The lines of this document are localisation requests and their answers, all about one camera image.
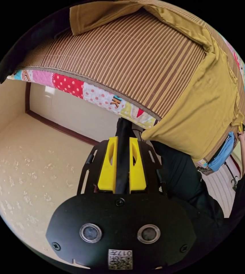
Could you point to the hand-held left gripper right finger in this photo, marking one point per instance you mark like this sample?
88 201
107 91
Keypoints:
137 173

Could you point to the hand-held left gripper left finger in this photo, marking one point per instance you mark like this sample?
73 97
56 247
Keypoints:
107 171

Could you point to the brown long sleeve shirt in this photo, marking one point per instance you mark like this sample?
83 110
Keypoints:
199 107

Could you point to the person's right hand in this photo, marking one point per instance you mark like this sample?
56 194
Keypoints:
241 136

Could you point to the blue cloth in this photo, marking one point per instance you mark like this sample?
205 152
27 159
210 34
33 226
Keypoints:
223 154

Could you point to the person's body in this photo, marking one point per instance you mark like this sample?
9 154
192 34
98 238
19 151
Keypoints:
178 171

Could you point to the bed with woven striped mat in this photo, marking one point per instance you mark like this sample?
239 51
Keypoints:
124 64

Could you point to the black garment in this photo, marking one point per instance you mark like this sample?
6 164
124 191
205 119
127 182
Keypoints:
17 53

